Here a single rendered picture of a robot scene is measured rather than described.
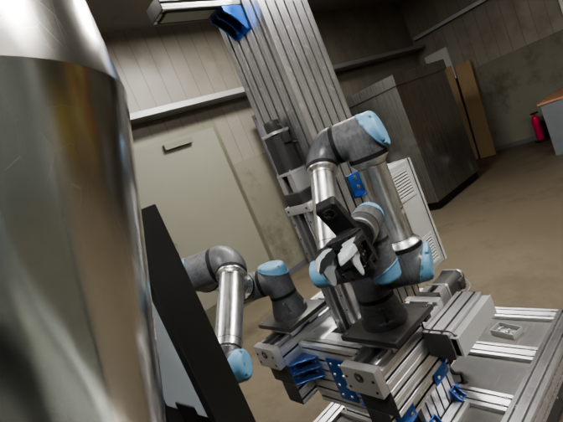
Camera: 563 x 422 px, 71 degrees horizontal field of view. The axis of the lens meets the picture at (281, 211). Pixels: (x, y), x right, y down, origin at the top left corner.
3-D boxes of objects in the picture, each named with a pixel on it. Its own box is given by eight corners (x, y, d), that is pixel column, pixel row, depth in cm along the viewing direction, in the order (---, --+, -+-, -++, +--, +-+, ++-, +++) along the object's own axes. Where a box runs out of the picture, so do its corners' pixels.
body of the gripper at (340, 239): (376, 270, 73) (384, 248, 84) (353, 231, 73) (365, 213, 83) (341, 285, 77) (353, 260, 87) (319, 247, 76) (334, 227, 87)
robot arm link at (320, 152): (293, 133, 122) (304, 283, 97) (325, 119, 117) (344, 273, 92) (311, 152, 130) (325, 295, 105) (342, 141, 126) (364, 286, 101)
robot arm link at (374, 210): (391, 226, 98) (379, 195, 97) (385, 242, 88) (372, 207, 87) (361, 235, 101) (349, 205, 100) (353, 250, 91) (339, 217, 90)
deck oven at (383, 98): (420, 189, 695) (382, 89, 672) (483, 175, 606) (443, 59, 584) (374, 221, 606) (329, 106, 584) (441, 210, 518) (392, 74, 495)
